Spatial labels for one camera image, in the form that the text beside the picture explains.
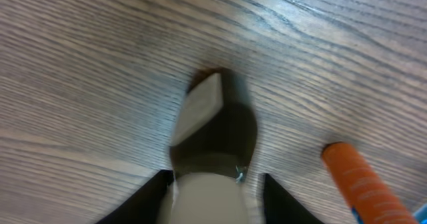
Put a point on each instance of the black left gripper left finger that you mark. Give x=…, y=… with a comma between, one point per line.
x=144, y=205

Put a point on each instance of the brown syrup bottle white cap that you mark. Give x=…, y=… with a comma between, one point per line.
x=210, y=150

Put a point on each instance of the orange Redoxon tablet tube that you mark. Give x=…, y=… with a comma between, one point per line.
x=370, y=200

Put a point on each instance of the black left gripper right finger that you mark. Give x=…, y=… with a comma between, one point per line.
x=280, y=207

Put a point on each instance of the blue VapoDrops packet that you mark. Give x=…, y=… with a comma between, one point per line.
x=421, y=214

